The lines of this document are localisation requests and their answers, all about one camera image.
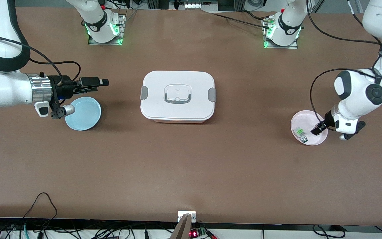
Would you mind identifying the pink round plate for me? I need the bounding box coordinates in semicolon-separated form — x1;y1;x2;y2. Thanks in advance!
290;110;328;146

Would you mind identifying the light blue round plate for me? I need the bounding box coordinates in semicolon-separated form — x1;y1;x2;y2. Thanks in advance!
65;97;102;131

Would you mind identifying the white lidded lunch box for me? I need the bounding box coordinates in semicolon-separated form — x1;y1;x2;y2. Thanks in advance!
140;70;217;124

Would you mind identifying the red lit circuit board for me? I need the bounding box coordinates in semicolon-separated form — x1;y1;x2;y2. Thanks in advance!
190;227;209;238

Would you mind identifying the grey metal bar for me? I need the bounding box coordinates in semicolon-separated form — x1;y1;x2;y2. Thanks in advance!
170;214;192;239

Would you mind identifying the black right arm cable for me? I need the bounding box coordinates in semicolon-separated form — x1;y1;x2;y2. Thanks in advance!
29;60;81;82
0;33;64;85

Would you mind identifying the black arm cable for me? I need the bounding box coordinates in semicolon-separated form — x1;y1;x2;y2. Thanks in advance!
29;60;81;82
0;33;64;85
307;0;382;125

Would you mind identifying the green clear switch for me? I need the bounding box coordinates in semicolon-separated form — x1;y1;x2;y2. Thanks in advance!
294;127;309;144

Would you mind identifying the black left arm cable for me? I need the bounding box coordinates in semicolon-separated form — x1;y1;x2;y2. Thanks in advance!
307;0;382;125

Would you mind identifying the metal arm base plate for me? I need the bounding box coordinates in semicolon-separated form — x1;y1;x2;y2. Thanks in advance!
88;12;127;45
263;15;298;49

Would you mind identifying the black coiled cable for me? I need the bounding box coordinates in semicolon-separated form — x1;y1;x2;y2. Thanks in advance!
312;225;346;239

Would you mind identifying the black looped thin cable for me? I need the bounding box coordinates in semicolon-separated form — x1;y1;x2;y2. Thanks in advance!
23;192;58;233

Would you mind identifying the black braided cable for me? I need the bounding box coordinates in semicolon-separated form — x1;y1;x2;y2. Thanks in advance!
211;12;272;29

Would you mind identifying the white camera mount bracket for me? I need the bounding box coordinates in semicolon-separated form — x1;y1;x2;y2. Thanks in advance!
178;211;196;222

